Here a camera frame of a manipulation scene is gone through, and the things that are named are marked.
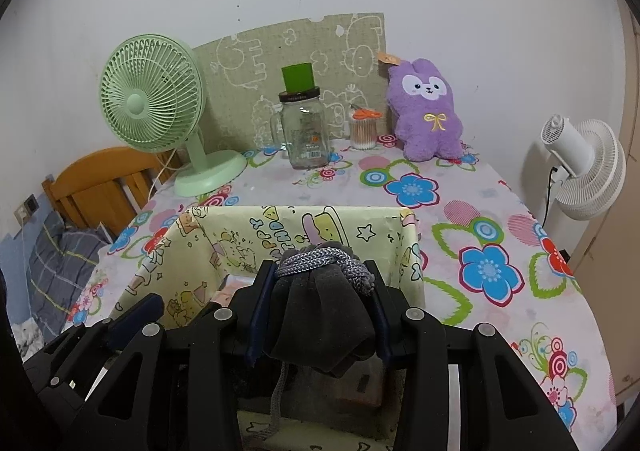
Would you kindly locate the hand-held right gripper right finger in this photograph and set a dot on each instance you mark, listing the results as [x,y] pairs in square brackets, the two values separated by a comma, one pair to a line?
[396,316]

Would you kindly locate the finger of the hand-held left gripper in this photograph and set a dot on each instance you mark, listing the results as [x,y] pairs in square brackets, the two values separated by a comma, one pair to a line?
[135,313]

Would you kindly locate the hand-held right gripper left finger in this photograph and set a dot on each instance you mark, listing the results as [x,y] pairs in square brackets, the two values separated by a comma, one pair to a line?
[240,311]

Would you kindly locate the yellow cartoon print storage box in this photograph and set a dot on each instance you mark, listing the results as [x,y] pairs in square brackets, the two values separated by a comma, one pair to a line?
[200,256]

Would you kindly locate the plaid bedding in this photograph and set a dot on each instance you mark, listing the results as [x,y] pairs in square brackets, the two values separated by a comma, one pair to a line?
[60,266]

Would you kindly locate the wooden headboard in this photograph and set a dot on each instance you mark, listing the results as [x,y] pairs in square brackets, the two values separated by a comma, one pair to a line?
[95,181]

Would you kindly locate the cotton swab container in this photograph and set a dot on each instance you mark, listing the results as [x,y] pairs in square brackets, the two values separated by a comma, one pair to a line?
[364,133]

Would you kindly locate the purple plush toy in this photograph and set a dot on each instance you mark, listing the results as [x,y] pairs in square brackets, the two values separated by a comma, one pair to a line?
[425,116]

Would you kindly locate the orange scissors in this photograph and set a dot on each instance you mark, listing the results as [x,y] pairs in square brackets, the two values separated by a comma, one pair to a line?
[365,113]

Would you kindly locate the green desk fan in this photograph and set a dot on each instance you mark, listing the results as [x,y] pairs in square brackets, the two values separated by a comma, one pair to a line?
[150,96]

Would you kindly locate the green plastic cup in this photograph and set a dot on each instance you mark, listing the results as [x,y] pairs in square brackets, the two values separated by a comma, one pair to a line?
[298,78]

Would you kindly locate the white standing fan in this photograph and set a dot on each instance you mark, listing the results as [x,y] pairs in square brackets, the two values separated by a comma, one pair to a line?
[585,166]

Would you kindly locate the green patterned board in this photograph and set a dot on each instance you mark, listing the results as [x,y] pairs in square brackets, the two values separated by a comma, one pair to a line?
[240,66]

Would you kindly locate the beige door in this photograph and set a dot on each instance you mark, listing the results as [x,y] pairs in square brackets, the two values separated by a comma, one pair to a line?
[627,156]

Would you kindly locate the wall socket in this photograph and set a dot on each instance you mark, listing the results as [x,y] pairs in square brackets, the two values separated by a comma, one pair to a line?
[26,210]

